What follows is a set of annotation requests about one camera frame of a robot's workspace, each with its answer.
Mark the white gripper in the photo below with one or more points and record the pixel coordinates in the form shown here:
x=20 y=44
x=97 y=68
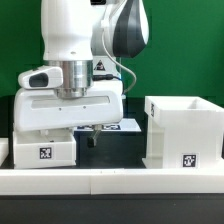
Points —
x=43 y=110

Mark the white drawer cabinet frame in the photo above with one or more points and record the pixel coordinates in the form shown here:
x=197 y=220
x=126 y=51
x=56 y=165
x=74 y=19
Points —
x=183 y=132

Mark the fiducial marker sheet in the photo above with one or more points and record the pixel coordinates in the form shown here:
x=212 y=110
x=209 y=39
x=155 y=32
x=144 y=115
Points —
x=125 y=125

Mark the white front barrier rail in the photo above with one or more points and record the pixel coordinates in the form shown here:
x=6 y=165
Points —
x=112 y=181

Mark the white left barrier block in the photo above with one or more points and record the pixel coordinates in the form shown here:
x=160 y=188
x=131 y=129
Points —
x=4 y=150

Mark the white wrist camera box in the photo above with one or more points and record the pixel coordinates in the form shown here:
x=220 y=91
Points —
x=44 y=77

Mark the white front drawer box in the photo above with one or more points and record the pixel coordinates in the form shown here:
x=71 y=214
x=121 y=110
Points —
x=31 y=150

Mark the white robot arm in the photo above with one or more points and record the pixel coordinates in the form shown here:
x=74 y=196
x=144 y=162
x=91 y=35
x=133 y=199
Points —
x=65 y=93

